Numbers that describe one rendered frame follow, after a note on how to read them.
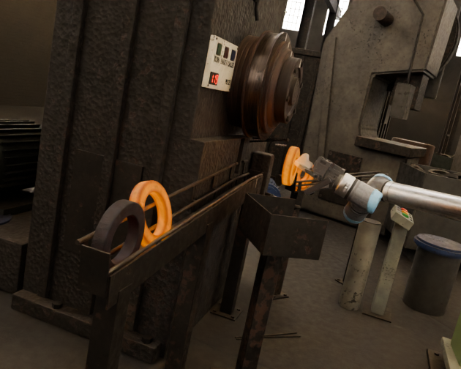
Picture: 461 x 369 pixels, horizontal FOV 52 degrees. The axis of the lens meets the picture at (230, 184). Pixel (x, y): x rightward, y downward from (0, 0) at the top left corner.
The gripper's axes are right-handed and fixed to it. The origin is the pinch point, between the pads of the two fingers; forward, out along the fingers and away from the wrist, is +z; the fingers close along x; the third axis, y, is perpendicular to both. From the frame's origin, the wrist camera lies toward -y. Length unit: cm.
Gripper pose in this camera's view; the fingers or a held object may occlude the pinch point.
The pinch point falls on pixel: (292, 161)
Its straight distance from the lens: 188.9
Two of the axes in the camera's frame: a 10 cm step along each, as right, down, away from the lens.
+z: -8.3, -5.1, 2.2
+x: -3.2, 1.2, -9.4
